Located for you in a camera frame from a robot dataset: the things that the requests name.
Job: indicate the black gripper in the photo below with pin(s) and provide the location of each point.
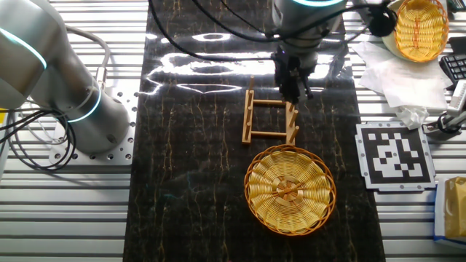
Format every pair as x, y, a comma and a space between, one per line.
291, 74

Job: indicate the round yellow woven basket dish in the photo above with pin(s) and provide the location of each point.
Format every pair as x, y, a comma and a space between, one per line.
289, 191

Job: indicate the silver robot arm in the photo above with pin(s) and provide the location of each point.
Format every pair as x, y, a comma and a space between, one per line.
54, 72

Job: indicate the wooden dish rack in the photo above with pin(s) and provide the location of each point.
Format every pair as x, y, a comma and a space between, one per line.
248, 120

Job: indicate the white bowl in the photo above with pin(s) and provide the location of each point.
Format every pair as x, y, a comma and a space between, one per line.
389, 43

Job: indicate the flat white paper sheet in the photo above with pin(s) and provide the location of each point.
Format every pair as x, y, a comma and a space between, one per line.
400, 80

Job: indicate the crumpled white tissue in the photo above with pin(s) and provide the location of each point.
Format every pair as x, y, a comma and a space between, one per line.
411, 117

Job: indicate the black white marker board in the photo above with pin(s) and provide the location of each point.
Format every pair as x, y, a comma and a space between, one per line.
395, 156

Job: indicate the oval orange woven basket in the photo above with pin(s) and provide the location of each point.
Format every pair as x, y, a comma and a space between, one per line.
422, 31

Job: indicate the small grey clamp device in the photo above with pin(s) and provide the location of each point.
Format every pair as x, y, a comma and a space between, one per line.
449, 125

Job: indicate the black keyboard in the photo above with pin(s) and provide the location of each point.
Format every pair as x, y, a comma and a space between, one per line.
455, 69

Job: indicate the blue yellow box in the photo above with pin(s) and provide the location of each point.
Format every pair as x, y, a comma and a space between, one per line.
438, 218

